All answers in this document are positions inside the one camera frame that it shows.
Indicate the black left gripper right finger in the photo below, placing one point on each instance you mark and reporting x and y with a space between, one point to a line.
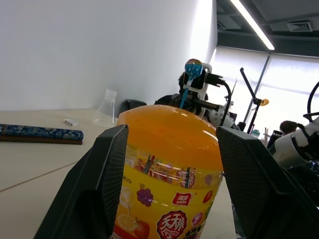
259 189

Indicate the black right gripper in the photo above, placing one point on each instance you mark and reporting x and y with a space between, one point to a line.
207 105

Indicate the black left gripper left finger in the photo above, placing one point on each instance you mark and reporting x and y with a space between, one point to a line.
97 179

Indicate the blue lollipop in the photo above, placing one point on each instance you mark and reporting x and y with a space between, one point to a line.
193 67

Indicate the orange lollipop jar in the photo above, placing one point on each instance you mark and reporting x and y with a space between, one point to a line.
167 139

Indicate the small white block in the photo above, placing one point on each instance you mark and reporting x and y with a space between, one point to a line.
70 122

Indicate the clear plastic bag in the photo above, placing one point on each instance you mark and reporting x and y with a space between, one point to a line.
105 115

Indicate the dark-haired person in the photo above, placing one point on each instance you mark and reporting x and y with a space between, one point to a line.
289 126

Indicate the blue brocade scroll roll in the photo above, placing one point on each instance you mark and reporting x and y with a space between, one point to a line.
42 133

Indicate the black stand with orange part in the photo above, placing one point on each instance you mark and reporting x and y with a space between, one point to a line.
253 99

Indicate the ceiling strip light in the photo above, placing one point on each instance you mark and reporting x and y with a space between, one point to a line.
254 25

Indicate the ceiling air vent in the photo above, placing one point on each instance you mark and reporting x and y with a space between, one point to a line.
299 26

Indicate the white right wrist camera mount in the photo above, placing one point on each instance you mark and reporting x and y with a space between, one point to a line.
206 87

